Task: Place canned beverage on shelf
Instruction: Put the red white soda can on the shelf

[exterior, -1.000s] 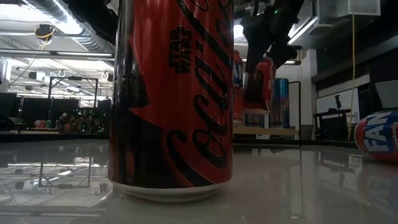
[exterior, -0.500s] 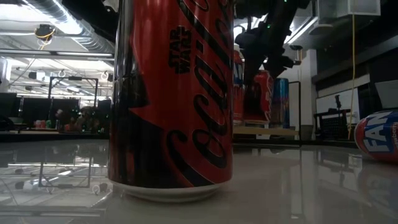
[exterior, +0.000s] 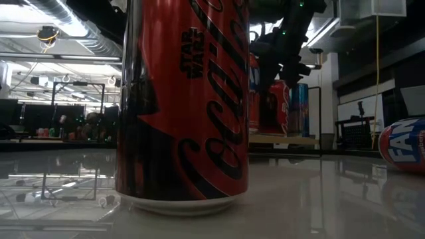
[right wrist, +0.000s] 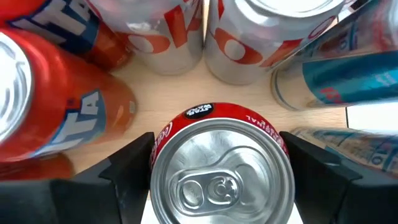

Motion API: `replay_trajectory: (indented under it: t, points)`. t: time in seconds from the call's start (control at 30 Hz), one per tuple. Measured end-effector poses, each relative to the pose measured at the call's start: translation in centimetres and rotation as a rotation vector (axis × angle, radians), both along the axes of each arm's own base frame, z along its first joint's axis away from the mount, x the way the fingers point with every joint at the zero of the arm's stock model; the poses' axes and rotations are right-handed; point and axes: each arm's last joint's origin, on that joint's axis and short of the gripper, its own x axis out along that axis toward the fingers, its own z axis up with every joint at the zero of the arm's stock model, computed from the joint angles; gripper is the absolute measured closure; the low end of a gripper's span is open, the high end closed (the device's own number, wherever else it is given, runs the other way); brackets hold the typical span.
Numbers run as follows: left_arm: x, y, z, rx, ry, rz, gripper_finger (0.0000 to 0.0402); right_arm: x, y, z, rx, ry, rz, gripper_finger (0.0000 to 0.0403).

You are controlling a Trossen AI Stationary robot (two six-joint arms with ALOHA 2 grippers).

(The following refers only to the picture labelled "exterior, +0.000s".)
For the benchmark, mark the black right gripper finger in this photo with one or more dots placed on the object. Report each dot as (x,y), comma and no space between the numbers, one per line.
(297,73)
(269,83)

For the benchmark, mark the red Fanta strawberry can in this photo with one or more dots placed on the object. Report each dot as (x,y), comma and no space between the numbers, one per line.
(405,146)
(254,99)

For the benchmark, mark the red Coca-Cola can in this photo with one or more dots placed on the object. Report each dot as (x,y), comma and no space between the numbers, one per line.
(280,109)

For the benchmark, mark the red Star Wars cola can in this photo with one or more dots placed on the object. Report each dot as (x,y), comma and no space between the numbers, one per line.
(166,99)

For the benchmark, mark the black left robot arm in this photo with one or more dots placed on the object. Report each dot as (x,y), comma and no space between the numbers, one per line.
(99,16)

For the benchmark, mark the silver and teal energy can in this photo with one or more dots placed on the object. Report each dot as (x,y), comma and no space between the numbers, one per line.
(300,113)

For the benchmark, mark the grey waste bin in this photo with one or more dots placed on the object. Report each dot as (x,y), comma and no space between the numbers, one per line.
(328,141)

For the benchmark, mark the person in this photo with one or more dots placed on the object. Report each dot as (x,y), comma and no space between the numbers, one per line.
(92,126)

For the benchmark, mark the black monitor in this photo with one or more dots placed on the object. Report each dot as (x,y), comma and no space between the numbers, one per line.
(8,113)

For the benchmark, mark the white wall panel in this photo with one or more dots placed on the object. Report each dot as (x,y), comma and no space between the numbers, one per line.
(348,108)

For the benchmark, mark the black frame rig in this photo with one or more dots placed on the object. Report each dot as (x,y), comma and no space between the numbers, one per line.
(79,83)

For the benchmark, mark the silver ceiling duct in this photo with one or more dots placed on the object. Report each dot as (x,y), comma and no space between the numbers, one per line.
(83,33)

